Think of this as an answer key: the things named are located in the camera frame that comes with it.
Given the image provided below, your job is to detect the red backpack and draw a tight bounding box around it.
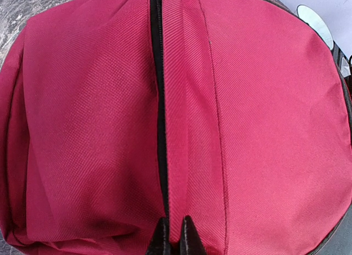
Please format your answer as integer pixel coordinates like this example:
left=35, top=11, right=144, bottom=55
left=1, top=0, right=351, bottom=254

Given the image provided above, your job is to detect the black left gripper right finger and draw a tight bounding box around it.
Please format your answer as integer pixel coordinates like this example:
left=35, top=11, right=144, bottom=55
left=180, top=216, right=207, bottom=255

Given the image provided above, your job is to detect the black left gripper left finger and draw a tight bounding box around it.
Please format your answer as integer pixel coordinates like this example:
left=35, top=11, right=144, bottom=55
left=147, top=218, right=172, bottom=255

